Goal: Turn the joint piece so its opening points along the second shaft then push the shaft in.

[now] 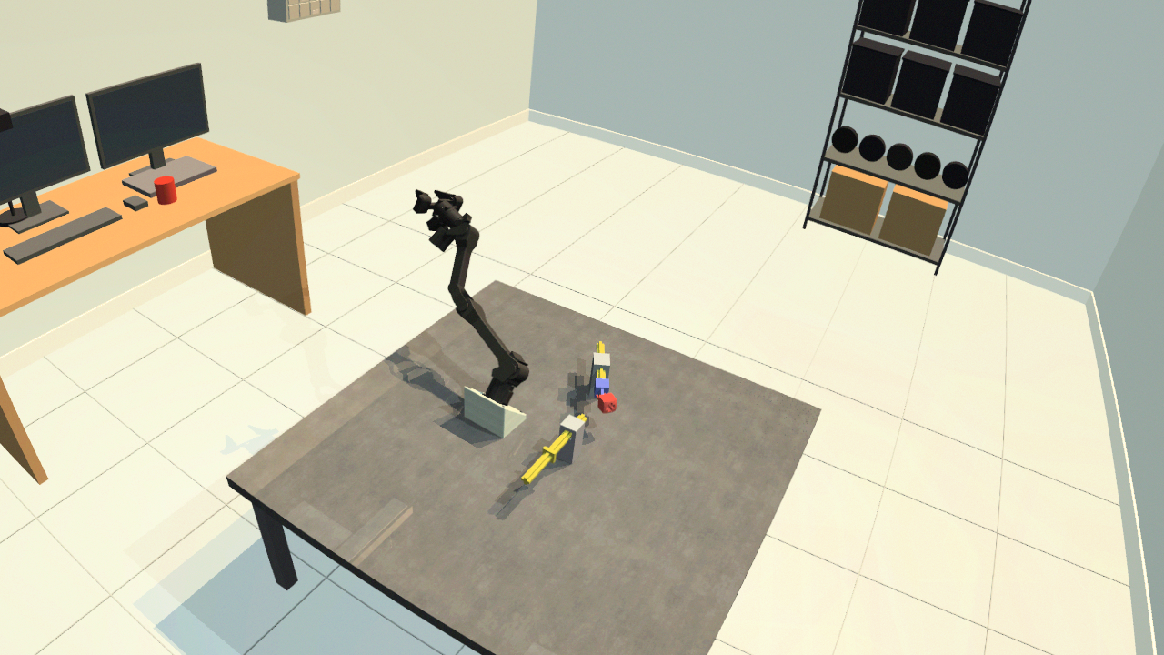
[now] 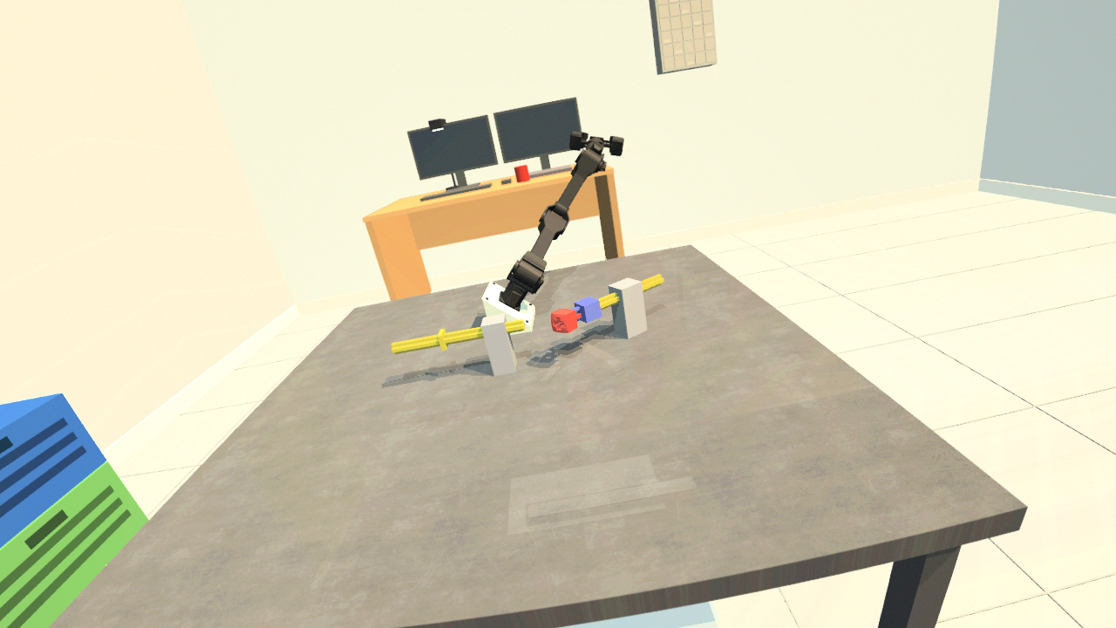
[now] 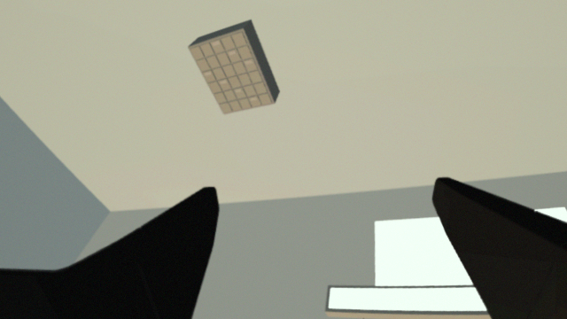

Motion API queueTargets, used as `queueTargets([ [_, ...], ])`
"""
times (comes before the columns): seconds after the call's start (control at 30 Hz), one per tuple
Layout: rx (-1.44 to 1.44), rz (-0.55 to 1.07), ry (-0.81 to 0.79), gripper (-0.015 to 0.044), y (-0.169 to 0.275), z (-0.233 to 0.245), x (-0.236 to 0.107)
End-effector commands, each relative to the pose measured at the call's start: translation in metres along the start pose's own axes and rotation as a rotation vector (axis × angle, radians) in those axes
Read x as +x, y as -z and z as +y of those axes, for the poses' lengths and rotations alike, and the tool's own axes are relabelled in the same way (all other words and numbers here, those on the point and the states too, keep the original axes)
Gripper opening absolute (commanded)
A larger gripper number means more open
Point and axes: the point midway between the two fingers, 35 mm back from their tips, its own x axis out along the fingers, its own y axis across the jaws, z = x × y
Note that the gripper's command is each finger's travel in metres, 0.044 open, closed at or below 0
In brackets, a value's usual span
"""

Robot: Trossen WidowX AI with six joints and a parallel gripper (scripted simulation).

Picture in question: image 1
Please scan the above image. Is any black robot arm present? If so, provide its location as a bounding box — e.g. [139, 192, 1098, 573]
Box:
[426, 209, 528, 406]

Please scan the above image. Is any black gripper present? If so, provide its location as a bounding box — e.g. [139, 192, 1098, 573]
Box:
[413, 188, 463, 222]

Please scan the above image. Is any yellow square bar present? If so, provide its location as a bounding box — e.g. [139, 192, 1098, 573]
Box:
[521, 415, 587, 484]

